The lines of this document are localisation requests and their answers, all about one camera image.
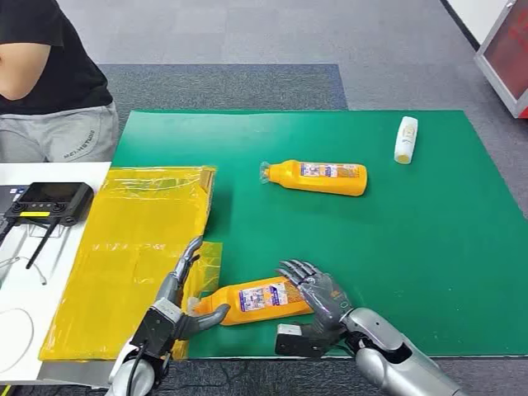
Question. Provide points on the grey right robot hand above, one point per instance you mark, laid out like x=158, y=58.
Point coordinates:
x=323, y=298

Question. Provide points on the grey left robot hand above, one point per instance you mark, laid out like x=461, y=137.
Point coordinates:
x=169, y=287

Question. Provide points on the orange bottle with clear cap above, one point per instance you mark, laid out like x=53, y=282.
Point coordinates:
x=256, y=300
x=330, y=183

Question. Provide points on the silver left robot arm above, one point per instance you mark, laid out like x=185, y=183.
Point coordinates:
x=140, y=380

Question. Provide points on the small white bottle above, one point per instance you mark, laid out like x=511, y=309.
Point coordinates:
x=406, y=139

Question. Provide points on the green mat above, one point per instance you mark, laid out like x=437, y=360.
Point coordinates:
x=371, y=246

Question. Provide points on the black remote controller with antennas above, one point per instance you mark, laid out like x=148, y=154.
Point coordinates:
x=49, y=199

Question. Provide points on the person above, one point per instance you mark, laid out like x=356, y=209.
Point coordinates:
x=62, y=71

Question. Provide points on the red and white cabinet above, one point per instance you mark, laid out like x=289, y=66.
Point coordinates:
x=509, y=54

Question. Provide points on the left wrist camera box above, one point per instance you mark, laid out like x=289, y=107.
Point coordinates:
x=155, y=330

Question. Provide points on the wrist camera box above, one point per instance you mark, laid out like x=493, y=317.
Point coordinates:
x=155, y=330
x=295, y=341

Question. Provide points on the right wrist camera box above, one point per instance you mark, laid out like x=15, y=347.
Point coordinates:
x=295, y=341

